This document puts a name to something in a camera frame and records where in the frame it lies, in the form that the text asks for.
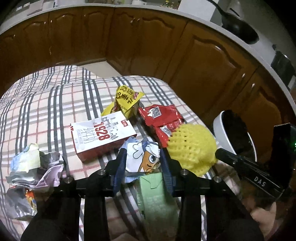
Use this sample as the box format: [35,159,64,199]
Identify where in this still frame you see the red sauce packet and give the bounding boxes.
[138,104,185,148]

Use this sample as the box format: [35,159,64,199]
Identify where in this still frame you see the black wok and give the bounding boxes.
[207,0,259,45]

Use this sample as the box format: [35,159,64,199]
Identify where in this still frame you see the orange blue snack bag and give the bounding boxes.
[4,186,37,220]

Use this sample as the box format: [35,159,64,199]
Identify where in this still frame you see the white trash bin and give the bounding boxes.
[213,109,257,162]

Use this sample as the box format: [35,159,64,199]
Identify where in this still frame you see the yellow foam fruit net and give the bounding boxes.
[167,123,217,177]

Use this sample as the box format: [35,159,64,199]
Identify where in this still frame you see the yellow snack wrapper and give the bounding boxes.
[101,85,145,120]

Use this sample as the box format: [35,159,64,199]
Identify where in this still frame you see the green drink carton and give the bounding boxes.
[137,173,179,240]

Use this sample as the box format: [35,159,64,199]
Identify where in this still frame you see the black stock pot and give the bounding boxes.
[271,44,295,85]

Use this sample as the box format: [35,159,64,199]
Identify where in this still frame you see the plaid tablecloth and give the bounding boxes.
[0,65,241,241]

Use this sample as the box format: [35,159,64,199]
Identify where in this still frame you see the person right hand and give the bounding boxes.
[251,202,276,237]

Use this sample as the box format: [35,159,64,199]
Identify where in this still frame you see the red white 1928 box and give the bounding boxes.
[70,111,137,163]

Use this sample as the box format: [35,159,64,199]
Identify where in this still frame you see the silver wrapper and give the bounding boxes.
[6,144,64,192]

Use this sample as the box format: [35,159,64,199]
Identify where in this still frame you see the cartoon chef snack wrapper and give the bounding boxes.
[121,137,160,183]

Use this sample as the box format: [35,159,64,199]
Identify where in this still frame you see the wooden lower cabinets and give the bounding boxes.
[1,4,295,162]

